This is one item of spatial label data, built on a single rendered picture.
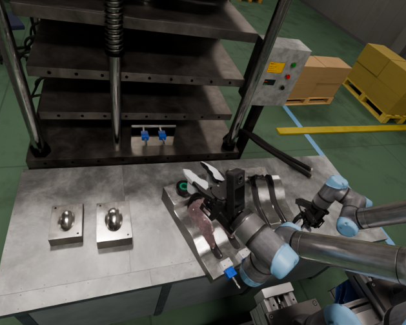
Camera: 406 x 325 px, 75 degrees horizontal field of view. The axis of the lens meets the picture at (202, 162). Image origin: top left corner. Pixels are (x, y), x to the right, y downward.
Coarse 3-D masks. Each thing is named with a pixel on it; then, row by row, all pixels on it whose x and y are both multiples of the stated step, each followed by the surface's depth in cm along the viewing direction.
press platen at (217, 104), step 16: (48, 80) 154; (64, 80) 157; (80, 80) 161; (96, 80) 164; (48, 96) 145; (64, 96) 147; (80, 96) 150; (96, 96) 153; (128, 96) 160; (144, 96) 164; (160, 96) 167; (176, 96) 171; (192, 96) 175; (208, 96) 180; (48, 112) 137; (64, 112) 139; (80, 112) 141; (96, 112) 144; (128, 112) 150; (144, 112) 153; (160, 112) 156; (176, 112) 159; (192, 112) 163; (208, 112) 167; (224, 112) 170
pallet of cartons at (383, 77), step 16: (368, 48) 453; (384, 48) 452; (368, 64) 454; (384, 64) 427; (400, 64) 409; (352, 80) 485; (368, 80) 456; (384, 80) 426; (400, 80) 402; (368, 96) 454; (384, 96) 426; (400, 96) 402; (384, 112) 426; (400, 112) 427
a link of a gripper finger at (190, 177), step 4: (184, 168) 73; (184, 172) 72; (188, 172) 71; (188, 176) 71; (192, 176) 70; (196, 176) 71; (188, 180) 71; (192, 180) 70; (196, 180) 70; (200, 180) 70; (204, 180) 71; (188, 184) 72; (200, 184) 69; (204, 184) 70; (188, 188) 73; (192, 188) 72; (196, 188) 71; (188, 192) 74; (192, 192) 73
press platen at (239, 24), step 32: (32, 0) 107; (64, 0) 113; (96, 0) 121; (128, 0) 130; (160, 0) 140; (192, 0) 152; (224, 0) 167; (192, 32) 128; (224, 32) 132; (256, 32) 138
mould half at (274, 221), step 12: (240, 168) 164; (252, 168) 167; (264, 168) 169; (264, 180) 151; (276, 180) 153; (264, 192) 148; (276, 192) 150; (252, 204) 143; (264, 204) 145; (276, 216) 141; (288, 216) 143
